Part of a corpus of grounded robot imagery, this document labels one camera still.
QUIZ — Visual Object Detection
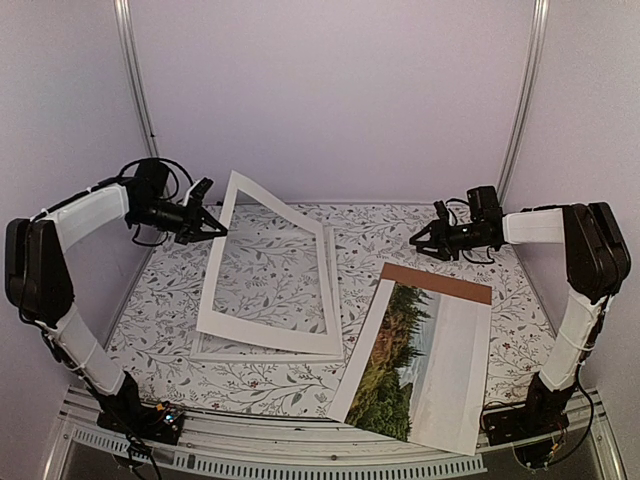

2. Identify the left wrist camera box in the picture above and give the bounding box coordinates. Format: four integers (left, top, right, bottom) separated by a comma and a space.
134, 158, 169, 197

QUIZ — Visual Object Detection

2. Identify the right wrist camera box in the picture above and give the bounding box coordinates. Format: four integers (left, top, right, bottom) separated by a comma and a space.
467, 185, 503, 223

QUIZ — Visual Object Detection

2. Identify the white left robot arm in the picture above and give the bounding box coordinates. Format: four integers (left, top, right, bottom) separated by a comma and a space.
5, 178, 227, 396

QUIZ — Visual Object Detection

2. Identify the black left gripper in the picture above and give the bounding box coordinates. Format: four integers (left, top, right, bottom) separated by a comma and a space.
130, 197, 227, 245

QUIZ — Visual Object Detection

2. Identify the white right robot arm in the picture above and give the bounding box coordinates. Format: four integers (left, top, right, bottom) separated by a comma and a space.
409, 202, 631, 392

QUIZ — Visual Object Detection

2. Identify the front aluminium rail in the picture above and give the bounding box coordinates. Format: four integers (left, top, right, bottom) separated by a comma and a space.
41, 387, 630, 479

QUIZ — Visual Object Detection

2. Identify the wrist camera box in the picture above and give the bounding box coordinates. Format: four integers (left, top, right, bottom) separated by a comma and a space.
467, 185, 503, 223
134, 158, 169, 197

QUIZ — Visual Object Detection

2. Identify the brown frame backing board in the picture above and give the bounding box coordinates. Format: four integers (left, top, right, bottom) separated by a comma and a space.
380, 263, 492, 305

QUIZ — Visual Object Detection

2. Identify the left aluminium corner post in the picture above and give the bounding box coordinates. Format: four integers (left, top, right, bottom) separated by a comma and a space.
113, 0, 160, 157

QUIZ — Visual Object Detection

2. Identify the landscape photo print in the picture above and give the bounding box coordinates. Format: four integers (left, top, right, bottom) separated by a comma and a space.
327, 280, 491, 456

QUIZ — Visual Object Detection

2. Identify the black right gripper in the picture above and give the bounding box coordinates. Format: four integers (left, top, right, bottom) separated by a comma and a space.
410, 217, 489, 262

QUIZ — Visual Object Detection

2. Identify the white picture frame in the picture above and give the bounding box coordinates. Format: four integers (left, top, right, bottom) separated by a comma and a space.
190, 227, 344, 364

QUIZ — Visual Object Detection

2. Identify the white photo print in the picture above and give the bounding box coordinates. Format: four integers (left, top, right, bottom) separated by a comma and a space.
196, 172, 340, 355

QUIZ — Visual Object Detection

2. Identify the aluminium corner post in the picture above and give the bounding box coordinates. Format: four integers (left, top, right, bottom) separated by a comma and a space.
497, 0, 550, 205
113, 0, 160, 157

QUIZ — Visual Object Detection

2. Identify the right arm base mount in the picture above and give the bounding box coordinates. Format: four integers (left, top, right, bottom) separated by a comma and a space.
481, 377, 576, 446

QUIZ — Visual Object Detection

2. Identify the right aluminium corner post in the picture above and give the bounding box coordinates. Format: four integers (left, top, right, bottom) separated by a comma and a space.
497, 0, 550, 205

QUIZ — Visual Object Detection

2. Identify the floral patterned table mat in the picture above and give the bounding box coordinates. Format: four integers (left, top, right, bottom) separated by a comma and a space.
107, 204, 555, 417

